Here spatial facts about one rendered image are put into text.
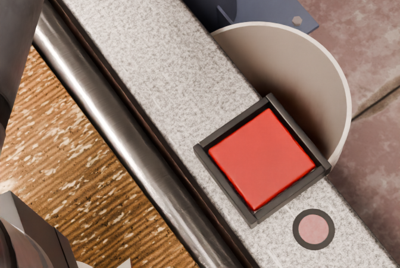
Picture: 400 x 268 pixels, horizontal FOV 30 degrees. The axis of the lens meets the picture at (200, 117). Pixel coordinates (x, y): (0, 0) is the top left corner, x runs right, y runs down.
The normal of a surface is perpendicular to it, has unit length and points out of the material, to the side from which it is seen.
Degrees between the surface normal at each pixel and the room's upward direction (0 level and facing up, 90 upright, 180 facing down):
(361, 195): 0
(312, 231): 0
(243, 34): 87
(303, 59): 87
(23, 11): 84
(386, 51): 0
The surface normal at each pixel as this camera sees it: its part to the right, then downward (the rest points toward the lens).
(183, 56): -0.07, -0.36
